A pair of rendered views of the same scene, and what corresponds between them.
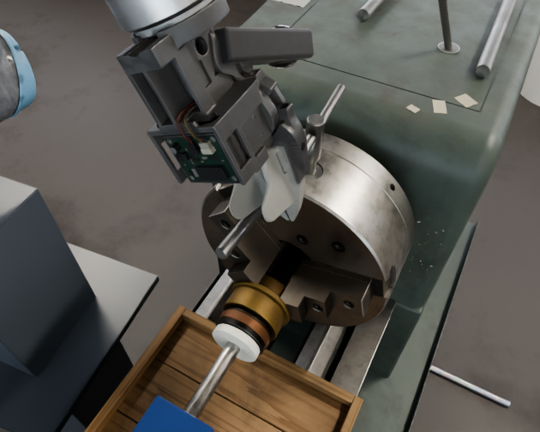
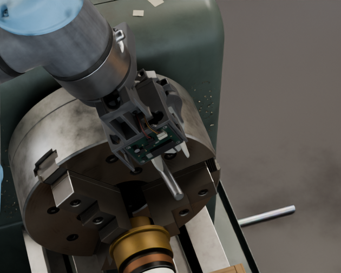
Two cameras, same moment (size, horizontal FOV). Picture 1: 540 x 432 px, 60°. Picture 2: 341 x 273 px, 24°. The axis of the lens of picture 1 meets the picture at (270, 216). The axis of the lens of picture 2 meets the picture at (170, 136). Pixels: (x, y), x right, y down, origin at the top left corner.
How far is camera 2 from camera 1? 0.60 m
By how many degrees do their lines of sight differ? 28
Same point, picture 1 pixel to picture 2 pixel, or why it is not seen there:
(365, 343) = (201, 226)
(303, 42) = (130, 33)
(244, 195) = not seen: hidden behind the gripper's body
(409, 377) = (226, 239)
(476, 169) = (214, 32)
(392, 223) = (189, 110)
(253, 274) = (124, 224)
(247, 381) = not seen: outside the picture
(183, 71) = (136, 101)
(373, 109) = not seen: hidden behind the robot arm
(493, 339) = (239, 161)
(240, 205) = (157, 161)
